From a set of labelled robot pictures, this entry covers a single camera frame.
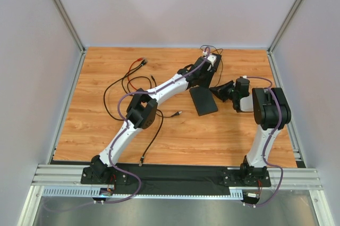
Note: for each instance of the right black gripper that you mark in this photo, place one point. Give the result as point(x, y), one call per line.
point(231, 92)

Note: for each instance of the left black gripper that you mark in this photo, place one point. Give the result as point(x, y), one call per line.
point(210, 71)

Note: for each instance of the black network switch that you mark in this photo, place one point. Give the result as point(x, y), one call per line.
point(203, 100)

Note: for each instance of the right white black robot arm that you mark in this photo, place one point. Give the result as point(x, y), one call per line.
point(257, 95)

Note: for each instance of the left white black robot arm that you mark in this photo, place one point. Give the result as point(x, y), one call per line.
point(138, 109)

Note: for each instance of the black power adapter brick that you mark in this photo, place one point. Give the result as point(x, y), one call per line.
point(217, 61)

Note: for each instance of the black cloth strip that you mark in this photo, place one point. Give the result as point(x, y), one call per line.
point(172, 180)

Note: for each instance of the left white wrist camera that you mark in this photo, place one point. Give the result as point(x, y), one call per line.
point(207, 55)

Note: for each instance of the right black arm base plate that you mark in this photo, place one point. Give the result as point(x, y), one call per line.
point(252, 177)

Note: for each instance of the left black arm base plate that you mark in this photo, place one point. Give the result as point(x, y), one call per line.
point(109, 176)

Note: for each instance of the right aluminium frame post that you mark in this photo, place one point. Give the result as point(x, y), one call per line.
point(284, 26)

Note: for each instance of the aluminium frame post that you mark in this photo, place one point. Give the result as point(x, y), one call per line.
point(284, 26)
point(67, 21)

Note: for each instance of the left aluminium frame post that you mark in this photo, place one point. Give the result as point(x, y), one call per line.
point(67, 21)

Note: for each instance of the aluminium front rail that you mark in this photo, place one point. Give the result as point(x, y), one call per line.
point(70, 175)

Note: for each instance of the grey slotted cable duct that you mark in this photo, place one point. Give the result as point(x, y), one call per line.
point(97, 192)

